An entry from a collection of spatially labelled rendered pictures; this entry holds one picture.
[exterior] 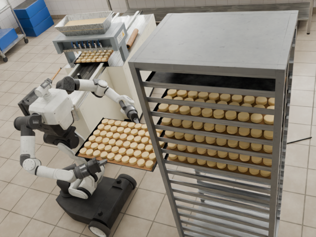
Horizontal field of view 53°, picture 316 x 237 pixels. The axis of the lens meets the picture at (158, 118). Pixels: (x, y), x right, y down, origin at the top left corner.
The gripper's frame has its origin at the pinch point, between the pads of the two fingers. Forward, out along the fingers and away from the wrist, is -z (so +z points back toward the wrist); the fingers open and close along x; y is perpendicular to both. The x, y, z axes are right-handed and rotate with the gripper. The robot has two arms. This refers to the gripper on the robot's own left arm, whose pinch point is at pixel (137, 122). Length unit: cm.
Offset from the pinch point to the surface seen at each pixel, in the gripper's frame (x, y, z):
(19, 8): -37, -86, 531
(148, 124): 45, -3, -61
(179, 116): 50, 11, -70
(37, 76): -98, -91, 337
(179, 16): 81, 34, -34
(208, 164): 14, 20, -75
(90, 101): -23, -26, 87
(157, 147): 28, -2, -62
